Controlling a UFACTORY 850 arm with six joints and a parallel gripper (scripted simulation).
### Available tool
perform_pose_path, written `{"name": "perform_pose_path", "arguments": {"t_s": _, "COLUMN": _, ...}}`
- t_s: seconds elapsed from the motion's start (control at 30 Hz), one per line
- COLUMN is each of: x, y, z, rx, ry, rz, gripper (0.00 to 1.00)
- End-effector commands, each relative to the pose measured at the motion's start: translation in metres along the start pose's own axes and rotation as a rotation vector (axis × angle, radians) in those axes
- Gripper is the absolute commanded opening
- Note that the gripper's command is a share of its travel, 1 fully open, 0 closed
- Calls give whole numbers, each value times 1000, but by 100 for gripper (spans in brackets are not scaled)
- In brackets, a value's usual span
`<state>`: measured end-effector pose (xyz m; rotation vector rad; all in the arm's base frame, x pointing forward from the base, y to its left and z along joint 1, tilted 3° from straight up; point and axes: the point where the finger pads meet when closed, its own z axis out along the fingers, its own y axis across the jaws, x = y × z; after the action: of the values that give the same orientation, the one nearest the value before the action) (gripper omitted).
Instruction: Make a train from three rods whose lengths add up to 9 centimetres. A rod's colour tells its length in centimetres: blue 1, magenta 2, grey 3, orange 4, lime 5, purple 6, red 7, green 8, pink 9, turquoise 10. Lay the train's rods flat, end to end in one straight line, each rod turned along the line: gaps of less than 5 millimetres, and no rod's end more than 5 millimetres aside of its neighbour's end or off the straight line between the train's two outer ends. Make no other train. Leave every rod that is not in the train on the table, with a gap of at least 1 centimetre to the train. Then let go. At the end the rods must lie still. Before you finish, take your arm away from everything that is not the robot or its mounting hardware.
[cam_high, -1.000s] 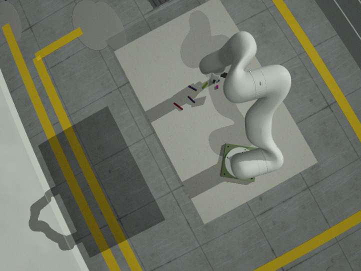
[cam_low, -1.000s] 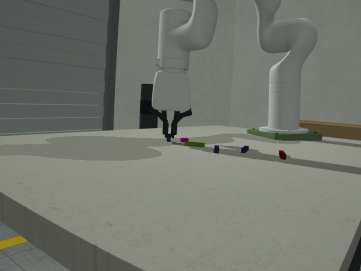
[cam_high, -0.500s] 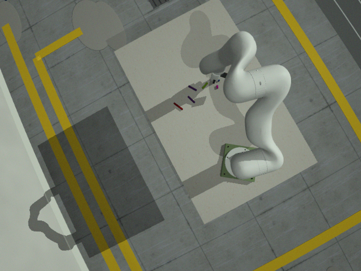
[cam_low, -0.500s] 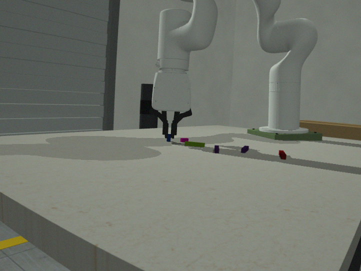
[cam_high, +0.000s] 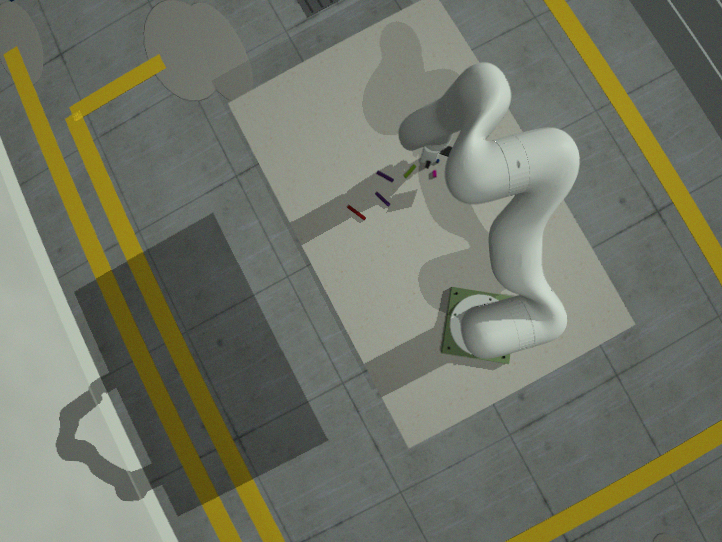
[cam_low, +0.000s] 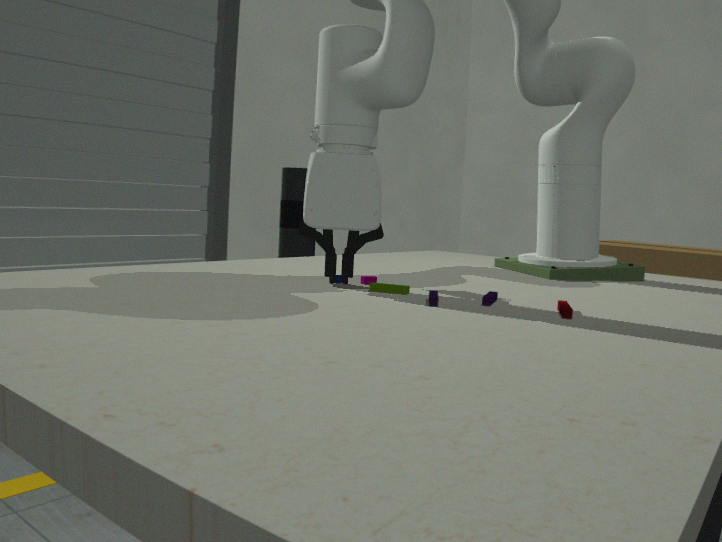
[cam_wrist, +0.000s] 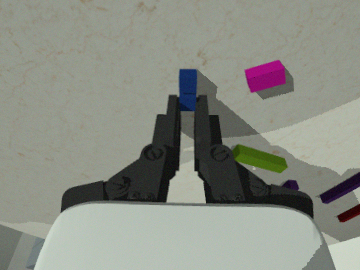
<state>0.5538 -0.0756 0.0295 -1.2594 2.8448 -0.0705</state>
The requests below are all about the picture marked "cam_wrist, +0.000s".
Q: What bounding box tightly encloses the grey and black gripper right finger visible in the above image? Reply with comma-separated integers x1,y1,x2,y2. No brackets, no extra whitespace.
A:
194,95,314,220

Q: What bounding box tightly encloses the small blue block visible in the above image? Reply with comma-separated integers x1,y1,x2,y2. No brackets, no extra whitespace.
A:
179,69,197,93
179,93,196,111

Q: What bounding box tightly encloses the purple rod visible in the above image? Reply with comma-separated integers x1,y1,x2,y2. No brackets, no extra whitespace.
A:
320,172,360,204
282,180,299,190

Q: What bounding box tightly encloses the lime green rod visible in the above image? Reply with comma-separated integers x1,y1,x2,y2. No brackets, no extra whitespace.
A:
232,144,288,173

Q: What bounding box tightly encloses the magenta block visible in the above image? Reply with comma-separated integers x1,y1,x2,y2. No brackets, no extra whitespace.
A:
245,60,286,93

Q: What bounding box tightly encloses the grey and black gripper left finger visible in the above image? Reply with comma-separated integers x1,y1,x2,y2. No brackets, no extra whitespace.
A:
61,95,181,212

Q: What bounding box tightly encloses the dark red rod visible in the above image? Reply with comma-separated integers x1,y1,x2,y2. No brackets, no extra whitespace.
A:
337,204,360,222

